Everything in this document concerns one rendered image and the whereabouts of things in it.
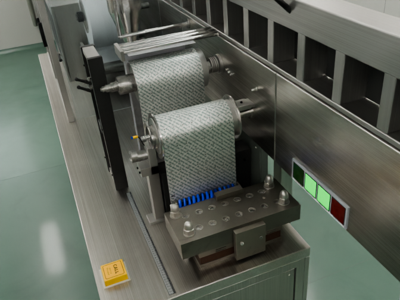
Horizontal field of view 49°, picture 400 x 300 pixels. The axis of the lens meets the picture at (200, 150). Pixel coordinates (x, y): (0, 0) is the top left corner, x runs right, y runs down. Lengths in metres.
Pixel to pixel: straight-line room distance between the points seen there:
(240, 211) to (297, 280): 0.32
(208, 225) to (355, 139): 0.54
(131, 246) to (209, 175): 0.35
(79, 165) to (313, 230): 1.55
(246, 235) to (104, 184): 0.70
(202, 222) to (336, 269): 1.42
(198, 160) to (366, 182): 0.56
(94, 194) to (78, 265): 1.11
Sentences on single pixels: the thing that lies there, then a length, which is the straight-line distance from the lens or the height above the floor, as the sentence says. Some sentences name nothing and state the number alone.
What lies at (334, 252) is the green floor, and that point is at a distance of 2.76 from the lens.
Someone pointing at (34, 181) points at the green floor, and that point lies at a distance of 3.68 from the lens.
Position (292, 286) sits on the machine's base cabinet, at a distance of 1.57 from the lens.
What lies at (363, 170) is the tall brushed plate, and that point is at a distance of 1.04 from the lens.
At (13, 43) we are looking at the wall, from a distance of 6.92.
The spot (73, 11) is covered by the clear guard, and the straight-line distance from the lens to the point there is 2.21.
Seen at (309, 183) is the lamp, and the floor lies 1.19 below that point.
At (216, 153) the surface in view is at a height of 1.17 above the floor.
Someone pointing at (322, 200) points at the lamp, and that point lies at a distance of 1.21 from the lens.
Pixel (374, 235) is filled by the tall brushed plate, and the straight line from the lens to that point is 1.10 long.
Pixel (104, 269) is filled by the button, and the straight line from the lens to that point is 1.43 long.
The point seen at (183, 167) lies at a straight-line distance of 1.39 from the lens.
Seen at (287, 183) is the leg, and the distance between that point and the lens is 1.83.
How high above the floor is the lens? 1.93
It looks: 32 degrees down
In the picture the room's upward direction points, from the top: 5 degrees counter-clockwise
